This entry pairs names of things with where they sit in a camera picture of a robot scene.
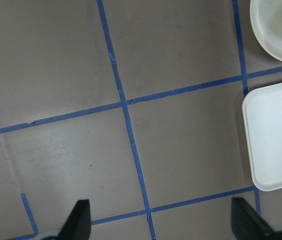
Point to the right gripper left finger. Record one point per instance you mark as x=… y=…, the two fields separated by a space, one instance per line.
x=78 y=224

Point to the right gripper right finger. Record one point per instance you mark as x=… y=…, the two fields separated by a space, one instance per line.
x=247 y=224

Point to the cream rectangular tray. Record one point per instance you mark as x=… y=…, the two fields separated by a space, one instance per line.
x=262 y=117

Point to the cream round plate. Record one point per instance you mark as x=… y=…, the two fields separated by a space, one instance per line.
x=266 y=23

